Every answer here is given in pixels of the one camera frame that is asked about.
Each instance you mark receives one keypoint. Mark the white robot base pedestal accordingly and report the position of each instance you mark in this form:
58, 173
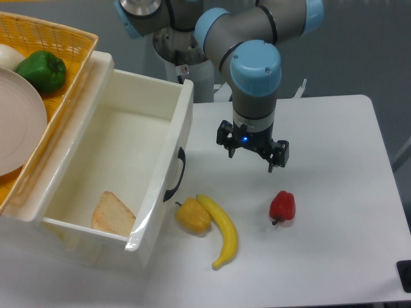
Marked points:
189, 64

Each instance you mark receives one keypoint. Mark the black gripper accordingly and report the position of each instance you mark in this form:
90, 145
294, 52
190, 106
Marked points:
231, 137

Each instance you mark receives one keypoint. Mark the bread slice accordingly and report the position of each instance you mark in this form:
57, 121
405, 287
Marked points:
112, 216

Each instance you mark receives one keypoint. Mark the green bell pepper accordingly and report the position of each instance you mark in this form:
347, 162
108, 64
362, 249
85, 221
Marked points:
44, 71

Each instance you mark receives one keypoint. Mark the beige round plate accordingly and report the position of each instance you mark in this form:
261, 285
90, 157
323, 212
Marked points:
23, 120

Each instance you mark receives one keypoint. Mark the white drawer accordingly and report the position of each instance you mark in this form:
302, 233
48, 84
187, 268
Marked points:
133, 146

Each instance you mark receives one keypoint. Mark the yellow banana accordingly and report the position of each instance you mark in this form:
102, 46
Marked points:
226, 227

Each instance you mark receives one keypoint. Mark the white onion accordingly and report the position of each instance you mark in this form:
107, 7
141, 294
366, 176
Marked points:
10, 58

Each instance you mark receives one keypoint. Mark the yellow woven basket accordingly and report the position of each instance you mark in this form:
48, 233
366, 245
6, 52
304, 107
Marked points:
74, 47

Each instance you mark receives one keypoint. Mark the red bell pepper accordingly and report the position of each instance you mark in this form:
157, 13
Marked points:
282, 207

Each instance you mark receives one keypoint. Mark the white drawer cabinet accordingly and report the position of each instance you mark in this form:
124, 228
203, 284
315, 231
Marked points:
22, 219

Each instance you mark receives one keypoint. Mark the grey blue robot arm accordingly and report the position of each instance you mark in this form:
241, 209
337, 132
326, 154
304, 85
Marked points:
242, 47

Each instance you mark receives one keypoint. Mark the black object at table edge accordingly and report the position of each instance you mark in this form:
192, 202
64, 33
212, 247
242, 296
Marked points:
404, 271

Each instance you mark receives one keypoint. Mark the yellow bell pepper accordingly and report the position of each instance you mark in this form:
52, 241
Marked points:
193, 216

